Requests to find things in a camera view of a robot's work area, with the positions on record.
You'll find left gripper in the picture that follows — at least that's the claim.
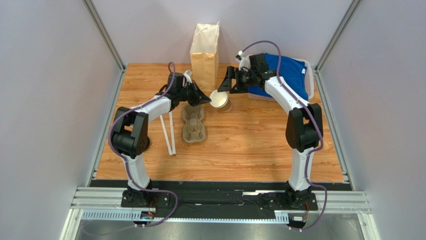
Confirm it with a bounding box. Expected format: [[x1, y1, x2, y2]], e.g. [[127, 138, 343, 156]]
[[177, 81, 212, 108]]

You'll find paper coffee cup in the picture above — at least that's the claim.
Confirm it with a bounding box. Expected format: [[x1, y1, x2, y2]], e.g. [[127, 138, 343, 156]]
[[209, 90, 232, 112]]

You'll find grey pulp cup carrier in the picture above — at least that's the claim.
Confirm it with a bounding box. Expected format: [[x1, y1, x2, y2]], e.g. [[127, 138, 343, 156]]
[[182, 104, 206, 144]]

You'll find brown paper bag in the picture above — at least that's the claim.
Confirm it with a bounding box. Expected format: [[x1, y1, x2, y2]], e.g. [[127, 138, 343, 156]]
[[189, 21, 221, 92]]

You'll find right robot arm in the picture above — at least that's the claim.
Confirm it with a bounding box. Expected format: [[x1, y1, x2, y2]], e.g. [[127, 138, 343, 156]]
[[217, 51, 323, 209]]

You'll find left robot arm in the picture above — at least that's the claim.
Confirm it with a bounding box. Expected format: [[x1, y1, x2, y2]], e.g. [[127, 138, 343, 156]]
[[108, 73, 212, 207]]

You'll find white wrapped straw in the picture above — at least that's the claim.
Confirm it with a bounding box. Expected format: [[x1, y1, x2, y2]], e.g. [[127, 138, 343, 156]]
[[159, 115, 173, 156], [169, 111, 176, 155]]

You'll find blue folded towel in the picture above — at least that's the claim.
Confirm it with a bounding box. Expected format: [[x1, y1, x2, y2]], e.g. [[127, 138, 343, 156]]
[[247, 56, 309, 101]]

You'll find white plastic basket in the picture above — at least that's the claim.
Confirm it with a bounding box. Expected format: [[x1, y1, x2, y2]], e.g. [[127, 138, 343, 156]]
[[265, 53, 315, 101]]

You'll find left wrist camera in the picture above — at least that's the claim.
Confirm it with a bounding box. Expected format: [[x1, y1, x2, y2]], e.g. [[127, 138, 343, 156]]
[[183, 69, 193, 84]]

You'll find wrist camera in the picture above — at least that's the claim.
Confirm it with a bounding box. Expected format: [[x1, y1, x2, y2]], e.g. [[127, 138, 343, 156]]
[[183, 69, 193, 84], [235, 50, 250, 71]]

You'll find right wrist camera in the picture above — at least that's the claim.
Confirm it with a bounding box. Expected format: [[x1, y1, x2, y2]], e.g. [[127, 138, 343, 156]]
[[235, 50, 250, 71]]

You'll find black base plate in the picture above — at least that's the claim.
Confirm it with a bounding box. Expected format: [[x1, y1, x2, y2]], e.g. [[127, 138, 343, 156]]
[[89, 180, 352, 222]]

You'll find aluminium frame rail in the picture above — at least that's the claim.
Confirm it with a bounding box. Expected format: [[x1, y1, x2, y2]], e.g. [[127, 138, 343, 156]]
[[71, 187, 371, 224]]

